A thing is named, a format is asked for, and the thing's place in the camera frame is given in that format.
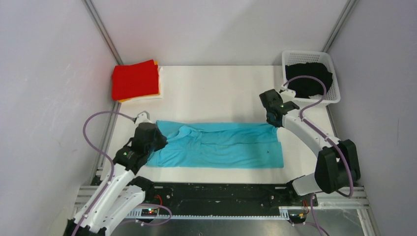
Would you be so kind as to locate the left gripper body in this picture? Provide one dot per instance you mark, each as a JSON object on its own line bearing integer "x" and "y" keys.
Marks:
{"x": 159, "y": 142}

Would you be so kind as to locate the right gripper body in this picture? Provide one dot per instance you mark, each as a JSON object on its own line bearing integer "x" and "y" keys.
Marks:
{"x": 268, "y": 111}

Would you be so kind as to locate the cyan t-shirt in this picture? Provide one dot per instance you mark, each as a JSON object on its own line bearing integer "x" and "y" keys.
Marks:
{"x": 224, "y": 145}

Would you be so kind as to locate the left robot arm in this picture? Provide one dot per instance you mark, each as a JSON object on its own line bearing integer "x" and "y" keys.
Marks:
{"x": 121, "y": 190}

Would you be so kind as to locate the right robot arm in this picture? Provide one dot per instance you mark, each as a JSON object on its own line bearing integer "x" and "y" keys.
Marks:
{"x": 337, "y": 162}

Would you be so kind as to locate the black t-shirt in basket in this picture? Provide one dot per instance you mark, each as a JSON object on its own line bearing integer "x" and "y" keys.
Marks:
{"x": 306, "y": 87}

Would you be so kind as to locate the folded orange t-shirt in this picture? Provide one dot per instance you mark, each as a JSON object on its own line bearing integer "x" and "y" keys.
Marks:
{"x": 137, "y": 97}

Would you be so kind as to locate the white garment in basket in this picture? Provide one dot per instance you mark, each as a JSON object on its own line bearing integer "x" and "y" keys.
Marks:
{"x": 318, "y": 97}

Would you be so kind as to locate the folded red t-shirt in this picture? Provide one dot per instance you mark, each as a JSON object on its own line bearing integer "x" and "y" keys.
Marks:
{"x": 135, "y": 79}

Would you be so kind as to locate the white plastic basket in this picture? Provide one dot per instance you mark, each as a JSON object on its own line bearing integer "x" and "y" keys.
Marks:
{"x": 290, "y": 57}

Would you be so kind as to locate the folded white t-shirt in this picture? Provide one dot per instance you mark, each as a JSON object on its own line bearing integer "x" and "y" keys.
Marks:
{"x": 156, "y": 95}

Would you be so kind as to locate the left controller board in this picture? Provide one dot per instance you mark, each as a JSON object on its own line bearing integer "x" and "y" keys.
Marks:
{"x": 149, "y": 212}

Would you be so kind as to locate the controller board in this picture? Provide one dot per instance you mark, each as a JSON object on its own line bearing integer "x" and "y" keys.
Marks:
{"x": 149, "y": 212}
{"x": 297, "y": 218}

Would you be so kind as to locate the right controller board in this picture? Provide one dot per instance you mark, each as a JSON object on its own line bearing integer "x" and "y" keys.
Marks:
{"x": 297, "y": 218}

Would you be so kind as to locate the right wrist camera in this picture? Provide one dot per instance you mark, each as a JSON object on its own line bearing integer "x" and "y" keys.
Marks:
{"x": 287, "y": 93}

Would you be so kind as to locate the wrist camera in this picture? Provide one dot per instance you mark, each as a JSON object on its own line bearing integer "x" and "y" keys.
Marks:
{"x": 142, "y": 117}
{"x": 287, "y": 93}

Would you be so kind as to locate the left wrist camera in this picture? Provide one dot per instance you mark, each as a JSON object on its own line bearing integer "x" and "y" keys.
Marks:
{"x": 142, "y": 117}

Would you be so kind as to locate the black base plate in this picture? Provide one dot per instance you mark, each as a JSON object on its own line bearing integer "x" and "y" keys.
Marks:
{"x": 224, "y": 199}

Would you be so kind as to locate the aluminium frame rail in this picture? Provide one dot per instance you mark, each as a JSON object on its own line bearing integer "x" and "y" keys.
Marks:
{"x": 336, "y": 200}

